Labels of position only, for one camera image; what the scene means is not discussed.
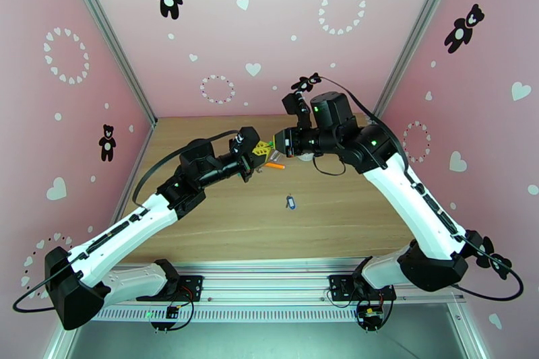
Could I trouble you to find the black right camera cable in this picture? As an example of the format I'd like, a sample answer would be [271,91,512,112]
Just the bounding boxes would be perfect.
[311,75,525,303]

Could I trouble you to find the perforated metal cable tray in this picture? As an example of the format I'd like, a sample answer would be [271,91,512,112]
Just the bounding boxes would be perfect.
[80,304,460,324]

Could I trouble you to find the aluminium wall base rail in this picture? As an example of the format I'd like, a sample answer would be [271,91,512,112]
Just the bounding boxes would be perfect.
[119,124,158,203]

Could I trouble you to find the aluminium mounting rail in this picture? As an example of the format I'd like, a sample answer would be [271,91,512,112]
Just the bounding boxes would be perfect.
[67,261,468,307]

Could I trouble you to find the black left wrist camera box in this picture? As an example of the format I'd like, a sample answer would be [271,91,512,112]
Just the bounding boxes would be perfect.
[232,126,261,154]

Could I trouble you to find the black left camera cable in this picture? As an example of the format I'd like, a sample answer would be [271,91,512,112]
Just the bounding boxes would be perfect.
[12,129,240,314]

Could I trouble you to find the aluminium frame post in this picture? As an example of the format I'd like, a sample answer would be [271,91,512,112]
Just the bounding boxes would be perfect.
[57,0,158,127]
[369,0,469,124]

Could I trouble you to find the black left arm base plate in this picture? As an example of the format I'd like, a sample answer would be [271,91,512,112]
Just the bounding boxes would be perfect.
[135,274,205,302]

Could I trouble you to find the black camera cable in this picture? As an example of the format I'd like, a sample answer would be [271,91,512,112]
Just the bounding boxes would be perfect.
[311,75,525,303]
[12,129,240,314]

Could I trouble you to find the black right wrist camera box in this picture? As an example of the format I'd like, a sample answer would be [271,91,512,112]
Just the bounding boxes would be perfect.
[281,92,311,127]

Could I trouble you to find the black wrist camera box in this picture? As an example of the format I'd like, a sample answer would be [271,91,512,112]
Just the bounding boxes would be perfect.
[281,92,311,127]
[232,126,261,154]

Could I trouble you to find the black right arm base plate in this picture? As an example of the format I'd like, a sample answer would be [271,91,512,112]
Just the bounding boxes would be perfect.
[327,274,398,302]

